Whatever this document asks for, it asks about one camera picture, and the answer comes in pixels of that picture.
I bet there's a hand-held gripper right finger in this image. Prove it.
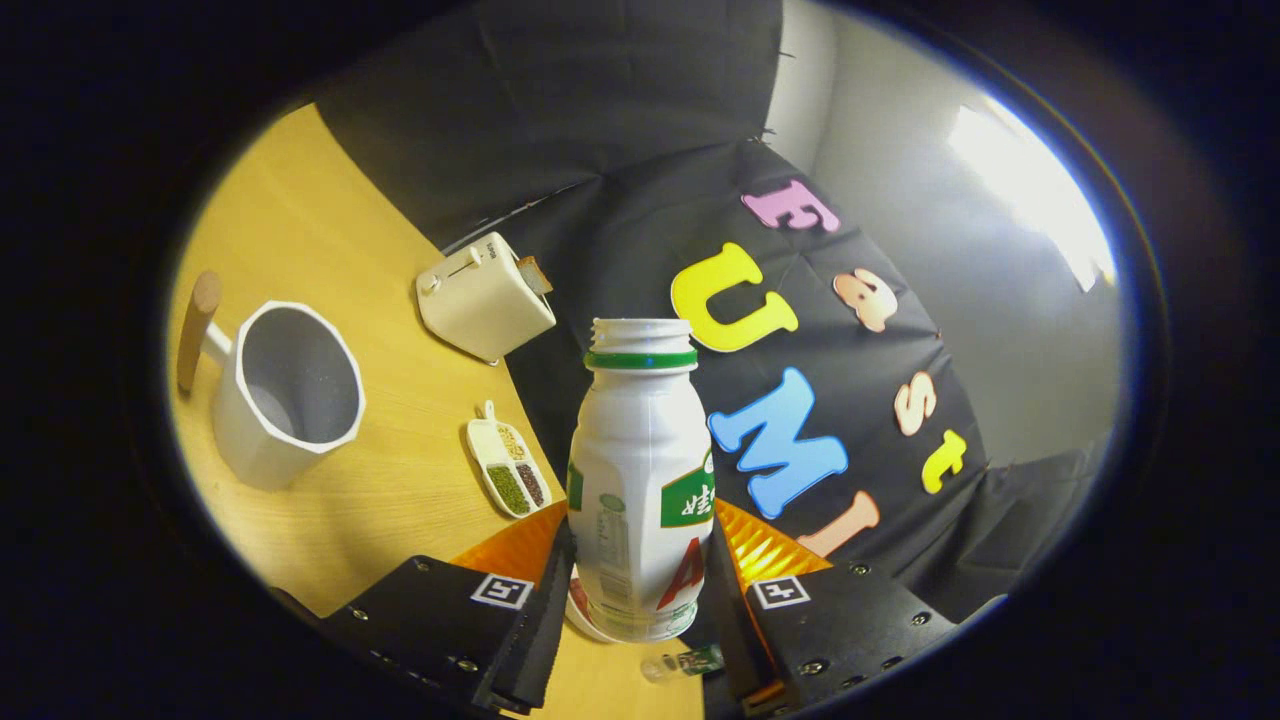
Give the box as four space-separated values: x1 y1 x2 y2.
708 498 1011 719

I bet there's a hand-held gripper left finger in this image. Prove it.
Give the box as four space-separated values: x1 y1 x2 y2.
275 500 579 716

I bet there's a white juice bottle green label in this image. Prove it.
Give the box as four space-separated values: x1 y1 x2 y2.
567 318 717 643

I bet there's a white cup with wooden handle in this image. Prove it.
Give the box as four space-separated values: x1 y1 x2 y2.
177 270 367 492

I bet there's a clear plastic water bottle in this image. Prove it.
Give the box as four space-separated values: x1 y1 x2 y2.
640 644 726 684

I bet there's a round white plate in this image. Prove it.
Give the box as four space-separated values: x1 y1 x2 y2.
563 575 626 645

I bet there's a small white divided bean dish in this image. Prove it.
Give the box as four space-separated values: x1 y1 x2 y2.
466 400 553 520

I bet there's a wooden table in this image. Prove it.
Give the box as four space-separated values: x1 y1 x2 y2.
165 100 706 720

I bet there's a white toaster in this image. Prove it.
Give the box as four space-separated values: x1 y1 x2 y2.
416 232 557 365

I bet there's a black backdrop cloth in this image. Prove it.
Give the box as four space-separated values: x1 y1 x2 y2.
315 0 1121 720

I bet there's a ceiling light panel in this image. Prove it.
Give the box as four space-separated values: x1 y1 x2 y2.
948 100 1119 293

